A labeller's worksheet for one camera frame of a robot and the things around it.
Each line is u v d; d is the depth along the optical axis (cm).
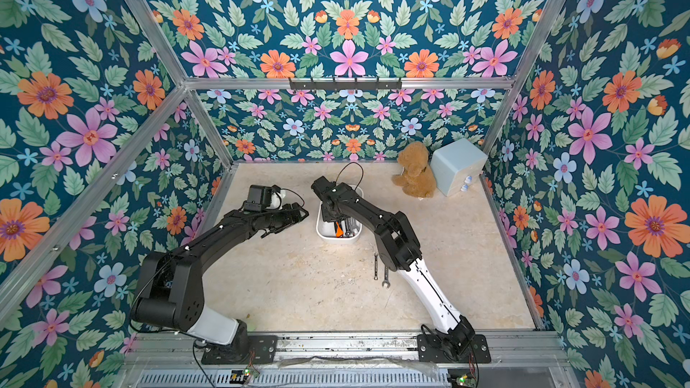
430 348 73
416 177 101
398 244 63
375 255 93
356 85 93
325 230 98
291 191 83
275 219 77
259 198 72
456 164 102
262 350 73
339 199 73
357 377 70
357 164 88
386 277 86
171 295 44
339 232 96
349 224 99
